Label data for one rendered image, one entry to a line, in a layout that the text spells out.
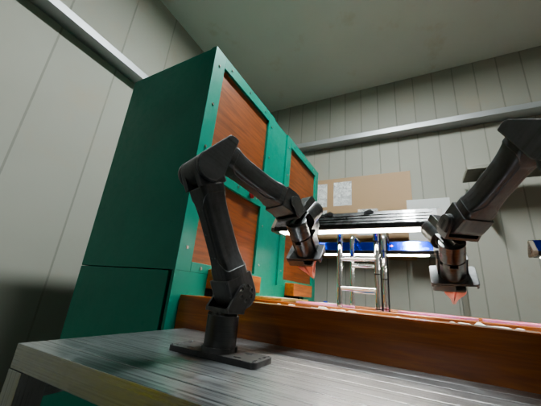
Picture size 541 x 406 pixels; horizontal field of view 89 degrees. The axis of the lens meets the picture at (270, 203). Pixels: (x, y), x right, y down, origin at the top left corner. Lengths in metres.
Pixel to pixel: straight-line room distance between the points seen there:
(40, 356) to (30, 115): 1.82
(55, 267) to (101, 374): 1.77
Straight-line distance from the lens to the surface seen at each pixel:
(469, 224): 0.74
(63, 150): 2.32
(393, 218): 1.04
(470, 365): 0.71
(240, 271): 0.57
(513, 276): 3.17
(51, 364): 0.61
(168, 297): 0.97
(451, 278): 0.83
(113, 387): 0.49
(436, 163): 3.40
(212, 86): 1.25
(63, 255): 2.26
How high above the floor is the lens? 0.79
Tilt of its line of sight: 18 degrees up
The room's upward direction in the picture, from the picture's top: 5 degrees clockwise
